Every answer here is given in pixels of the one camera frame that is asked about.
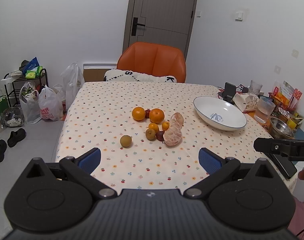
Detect brown-green round fruit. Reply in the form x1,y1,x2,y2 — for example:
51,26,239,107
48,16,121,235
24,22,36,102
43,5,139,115
120,135,132,148
145,128,156,141

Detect large peeled pomelo segment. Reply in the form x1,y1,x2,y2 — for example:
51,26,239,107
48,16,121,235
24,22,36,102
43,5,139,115
163,119,182,147

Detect small tangerine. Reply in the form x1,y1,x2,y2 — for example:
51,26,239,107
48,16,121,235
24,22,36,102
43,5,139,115
148,122,159,133
162,121,170,131

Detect large orange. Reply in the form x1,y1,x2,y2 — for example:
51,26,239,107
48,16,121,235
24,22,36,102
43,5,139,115
149,108,165,124
132,107,146,121

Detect small peeled pomelo segment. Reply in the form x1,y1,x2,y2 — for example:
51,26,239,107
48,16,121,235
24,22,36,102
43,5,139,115
171,112,184,128

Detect steel bowl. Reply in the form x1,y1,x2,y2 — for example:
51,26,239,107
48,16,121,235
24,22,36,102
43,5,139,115
268,116,294,139

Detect ribbed glass of water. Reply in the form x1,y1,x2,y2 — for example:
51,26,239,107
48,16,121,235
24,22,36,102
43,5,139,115
254,96,275,124

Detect basket of snack packets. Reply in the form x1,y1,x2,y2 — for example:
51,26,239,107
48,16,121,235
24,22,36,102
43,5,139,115
268,81,304,133

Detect white blue-rimmed plate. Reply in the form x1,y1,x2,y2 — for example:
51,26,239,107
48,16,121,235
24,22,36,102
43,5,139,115
193,96,247,131

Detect floral tissue box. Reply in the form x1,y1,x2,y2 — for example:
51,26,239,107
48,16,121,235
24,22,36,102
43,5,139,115
233,93,259,113

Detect white red-print plastic bag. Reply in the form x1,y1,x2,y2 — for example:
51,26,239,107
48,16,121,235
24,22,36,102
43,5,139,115
39,86,63,121

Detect empty textured glass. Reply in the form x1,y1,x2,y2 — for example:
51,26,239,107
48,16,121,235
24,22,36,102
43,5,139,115
248,80,262,95

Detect right black shoe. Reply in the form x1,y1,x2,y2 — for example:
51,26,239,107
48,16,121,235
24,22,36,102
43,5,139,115
7,128,26,147

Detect black shoe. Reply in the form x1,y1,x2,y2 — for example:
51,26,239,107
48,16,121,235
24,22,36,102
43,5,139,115
0,139,7,163
7,128,26,147

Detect black phone stand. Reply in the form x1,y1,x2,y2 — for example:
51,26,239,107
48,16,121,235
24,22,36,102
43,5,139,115
218,82,236,105

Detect floral white tablecloth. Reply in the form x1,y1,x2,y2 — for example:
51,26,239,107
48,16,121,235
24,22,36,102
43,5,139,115
54,81,299,197

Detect left black shoe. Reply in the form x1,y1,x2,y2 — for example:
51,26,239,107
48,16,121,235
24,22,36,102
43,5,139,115
0,139,7,163

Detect clear bag on floor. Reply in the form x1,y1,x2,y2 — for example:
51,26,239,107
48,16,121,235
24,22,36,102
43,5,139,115
1,107,25,128

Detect tall clear plastic bag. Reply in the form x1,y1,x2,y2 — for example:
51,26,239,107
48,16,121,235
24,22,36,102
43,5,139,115
61,63,85,110

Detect white plastic bag with greens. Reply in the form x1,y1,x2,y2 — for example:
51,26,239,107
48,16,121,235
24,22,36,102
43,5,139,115
19,81,41,124

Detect cardboard box behind chair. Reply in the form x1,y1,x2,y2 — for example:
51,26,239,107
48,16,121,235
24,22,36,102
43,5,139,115
83,69,110,82

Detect white black-lettered cushion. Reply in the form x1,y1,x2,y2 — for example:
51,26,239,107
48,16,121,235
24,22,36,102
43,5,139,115
104,69,177,83

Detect green paper bag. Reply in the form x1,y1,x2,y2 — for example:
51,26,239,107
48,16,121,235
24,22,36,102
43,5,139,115
0,95,9,116

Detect green packets on shelf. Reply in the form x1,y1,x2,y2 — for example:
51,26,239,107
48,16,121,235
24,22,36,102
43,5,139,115
25,66,43,79

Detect black metal shelf rack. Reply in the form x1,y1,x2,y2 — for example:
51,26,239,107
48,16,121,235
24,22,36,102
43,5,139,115
4,68,48,107

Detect blue package on shelf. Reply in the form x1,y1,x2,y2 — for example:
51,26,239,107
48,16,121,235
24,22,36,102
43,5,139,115
21,57,39,75

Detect orange leather chair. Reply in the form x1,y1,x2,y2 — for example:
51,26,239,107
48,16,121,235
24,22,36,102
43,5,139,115
117,42,186,83

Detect grey door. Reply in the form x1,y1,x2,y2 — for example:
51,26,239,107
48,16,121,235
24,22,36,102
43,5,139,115
123,0,197,57

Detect white wall light switch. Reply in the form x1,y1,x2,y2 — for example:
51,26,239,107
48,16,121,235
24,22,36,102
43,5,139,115
235,11,244,22

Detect black door handle lock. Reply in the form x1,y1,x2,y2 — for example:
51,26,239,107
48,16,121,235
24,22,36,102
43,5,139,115
131,17,145,36

